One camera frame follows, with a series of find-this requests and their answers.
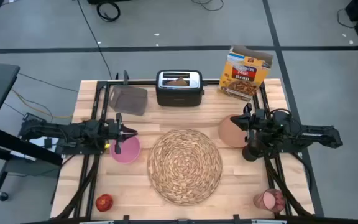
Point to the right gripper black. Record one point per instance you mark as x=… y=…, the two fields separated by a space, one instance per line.
x=258 y=127

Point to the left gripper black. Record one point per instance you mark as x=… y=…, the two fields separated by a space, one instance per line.
x=113 y=132

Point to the peach orange plate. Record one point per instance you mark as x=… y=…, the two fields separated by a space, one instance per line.
x=228 y=133

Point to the pink bowl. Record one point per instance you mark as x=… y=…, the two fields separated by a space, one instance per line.
x=130 y=152

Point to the yellow raisin nut bran box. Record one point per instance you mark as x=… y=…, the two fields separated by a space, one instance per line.
x=244 y=74

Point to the round woven straw placemat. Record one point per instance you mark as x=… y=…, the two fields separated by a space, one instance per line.
x=185 y=168

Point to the brown toast slice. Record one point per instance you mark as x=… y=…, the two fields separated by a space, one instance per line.
x=177 y=82

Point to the red apple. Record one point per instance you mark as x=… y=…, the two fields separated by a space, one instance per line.
x=104 y=203

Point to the red translucent cup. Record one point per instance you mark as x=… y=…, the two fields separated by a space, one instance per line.
x=269 y=200

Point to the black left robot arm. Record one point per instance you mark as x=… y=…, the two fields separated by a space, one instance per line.
x=57 y=130

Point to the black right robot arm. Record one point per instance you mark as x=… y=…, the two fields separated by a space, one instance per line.
x=315 y=137

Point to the black cylindrical holder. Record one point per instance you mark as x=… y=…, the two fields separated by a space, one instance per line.
x=249 y=153

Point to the grey translucent plastic container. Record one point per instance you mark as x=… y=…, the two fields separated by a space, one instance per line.
x=129 y=101

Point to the black toaster with silver top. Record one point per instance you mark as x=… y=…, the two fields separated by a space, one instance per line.
x=179 y=96

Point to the small black power adapter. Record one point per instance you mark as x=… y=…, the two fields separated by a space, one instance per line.
x=48 y=143

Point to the white paper sheet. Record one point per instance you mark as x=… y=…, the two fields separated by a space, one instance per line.
x=37 y=143

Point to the black caster wheel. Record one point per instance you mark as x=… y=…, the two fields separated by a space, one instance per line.
x=2 y=196

